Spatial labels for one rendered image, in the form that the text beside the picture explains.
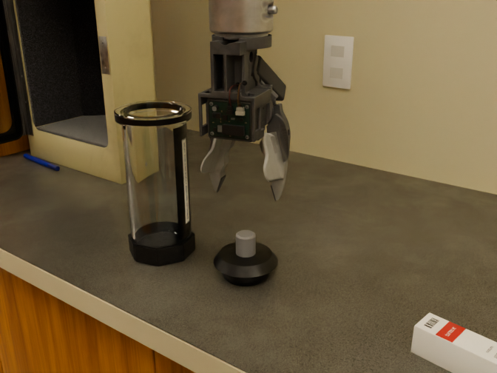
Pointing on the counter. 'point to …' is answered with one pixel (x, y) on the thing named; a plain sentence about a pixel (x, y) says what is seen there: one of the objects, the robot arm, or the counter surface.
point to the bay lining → (61, 58)
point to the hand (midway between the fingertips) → (248, 186)
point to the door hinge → (18, 66)
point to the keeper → (103, 55)
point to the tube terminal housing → (113, 95)
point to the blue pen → (41, 162)
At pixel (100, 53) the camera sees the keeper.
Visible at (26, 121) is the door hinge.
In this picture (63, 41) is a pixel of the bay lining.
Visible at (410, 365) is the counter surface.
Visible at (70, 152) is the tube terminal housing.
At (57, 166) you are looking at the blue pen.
